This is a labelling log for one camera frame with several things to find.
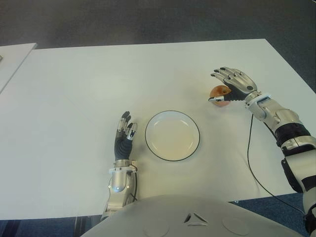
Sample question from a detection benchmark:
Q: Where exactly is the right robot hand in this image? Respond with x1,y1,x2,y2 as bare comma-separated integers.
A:
208,66,258,103

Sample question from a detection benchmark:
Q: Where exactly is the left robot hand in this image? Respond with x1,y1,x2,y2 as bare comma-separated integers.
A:
113,111,137,161

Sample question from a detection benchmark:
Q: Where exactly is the reddish yellow apple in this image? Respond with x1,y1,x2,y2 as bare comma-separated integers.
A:
209,85,233,107

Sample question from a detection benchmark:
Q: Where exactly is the white plate with black rim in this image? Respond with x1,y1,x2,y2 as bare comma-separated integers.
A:
145,110,201,162

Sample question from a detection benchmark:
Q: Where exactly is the grey robot torso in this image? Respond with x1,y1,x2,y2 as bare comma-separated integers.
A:
79,194,311,237

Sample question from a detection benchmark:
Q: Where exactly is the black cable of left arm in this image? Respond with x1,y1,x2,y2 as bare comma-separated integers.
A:
127,170,139,200

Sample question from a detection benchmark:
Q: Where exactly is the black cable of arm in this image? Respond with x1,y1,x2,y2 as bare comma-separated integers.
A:
127,170,139,200
246,113,309,218

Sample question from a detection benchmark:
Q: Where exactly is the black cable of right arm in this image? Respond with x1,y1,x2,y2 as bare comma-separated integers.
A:
246,113,309,218

